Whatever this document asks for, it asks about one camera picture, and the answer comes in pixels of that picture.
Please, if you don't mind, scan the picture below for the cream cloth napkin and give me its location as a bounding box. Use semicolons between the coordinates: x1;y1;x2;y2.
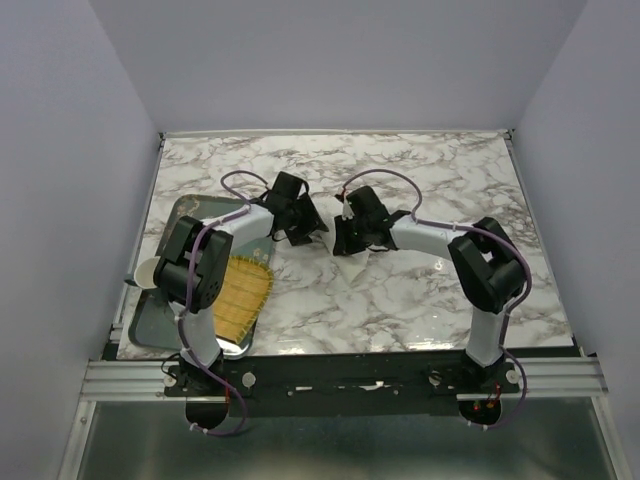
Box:
314;197;370;286

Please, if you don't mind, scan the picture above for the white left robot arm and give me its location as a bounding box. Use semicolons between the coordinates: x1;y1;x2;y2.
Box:
150;172;328;395

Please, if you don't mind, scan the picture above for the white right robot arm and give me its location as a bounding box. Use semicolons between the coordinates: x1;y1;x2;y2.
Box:
332;186;531;392

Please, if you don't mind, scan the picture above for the yellow bamboo mat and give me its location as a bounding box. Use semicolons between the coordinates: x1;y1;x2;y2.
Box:
213;256;274;345

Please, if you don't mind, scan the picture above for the white cup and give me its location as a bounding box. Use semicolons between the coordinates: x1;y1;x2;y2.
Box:
133;257;160;290

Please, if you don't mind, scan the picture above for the green floral metal tray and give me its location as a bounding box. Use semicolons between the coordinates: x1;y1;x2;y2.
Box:
128;193;279;360

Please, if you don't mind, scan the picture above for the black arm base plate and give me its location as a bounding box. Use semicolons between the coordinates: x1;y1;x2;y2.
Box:
164;350;519;418

